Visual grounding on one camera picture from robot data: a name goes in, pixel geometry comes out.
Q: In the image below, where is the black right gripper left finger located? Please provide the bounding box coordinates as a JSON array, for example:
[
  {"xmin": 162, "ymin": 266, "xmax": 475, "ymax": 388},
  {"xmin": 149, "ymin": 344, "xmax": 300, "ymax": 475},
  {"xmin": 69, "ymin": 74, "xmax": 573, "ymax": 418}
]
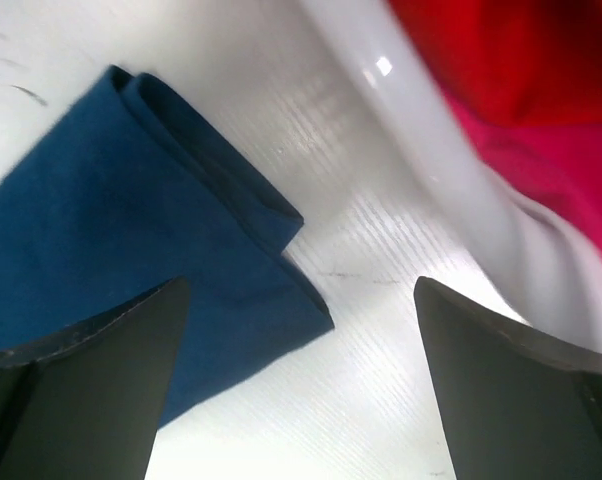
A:
[{"xmin": 0, "ymin": 277, "xmax": 190, "ymax": 479}]

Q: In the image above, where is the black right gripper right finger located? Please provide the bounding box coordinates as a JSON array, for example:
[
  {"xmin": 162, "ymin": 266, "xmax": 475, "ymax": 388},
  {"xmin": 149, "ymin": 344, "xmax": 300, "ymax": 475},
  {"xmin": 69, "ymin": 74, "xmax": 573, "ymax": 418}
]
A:
[{"xmin": 414, "ymin": 277, "xmax": 602, "ymax": 479}]

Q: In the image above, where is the blue t shirt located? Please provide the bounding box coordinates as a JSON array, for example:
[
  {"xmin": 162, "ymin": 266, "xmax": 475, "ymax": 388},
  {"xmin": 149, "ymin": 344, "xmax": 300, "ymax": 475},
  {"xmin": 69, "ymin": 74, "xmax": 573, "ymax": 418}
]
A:
[{"xmin": 0, "ymin": 66, "xmax": 333, "ymax": 422}]

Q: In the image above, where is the white t shirt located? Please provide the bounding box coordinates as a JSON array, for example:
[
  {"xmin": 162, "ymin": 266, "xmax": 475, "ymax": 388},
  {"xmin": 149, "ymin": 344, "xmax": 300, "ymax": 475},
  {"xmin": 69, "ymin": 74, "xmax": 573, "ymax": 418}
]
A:
[{"xmin": 480, "ymin": 189, "xmax": 602, "ymax": 359}]

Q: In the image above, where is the pink t shirt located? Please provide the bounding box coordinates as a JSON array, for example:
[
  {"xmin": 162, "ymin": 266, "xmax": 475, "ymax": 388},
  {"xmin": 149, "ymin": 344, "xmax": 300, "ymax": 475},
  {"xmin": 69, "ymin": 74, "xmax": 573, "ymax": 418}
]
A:
[{"xmin": 444, "ymin": 93, "xmax": 602, "ymax": 254}]

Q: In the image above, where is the white laundry basket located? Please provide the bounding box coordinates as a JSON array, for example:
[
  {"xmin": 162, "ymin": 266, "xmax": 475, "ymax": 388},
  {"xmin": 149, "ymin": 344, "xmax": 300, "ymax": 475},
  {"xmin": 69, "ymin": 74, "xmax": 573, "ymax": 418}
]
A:
[{"xmin": 301, "ymin": 1, "xmax": 511, "ymax": 216}]

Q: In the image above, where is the red t shirt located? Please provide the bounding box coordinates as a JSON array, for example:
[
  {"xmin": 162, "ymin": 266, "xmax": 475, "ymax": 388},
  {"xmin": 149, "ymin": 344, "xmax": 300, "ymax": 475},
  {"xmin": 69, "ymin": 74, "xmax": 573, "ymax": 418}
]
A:
[{"xmin": 390, "ymin": 1, "xmax": 602, "ymax": 126}]

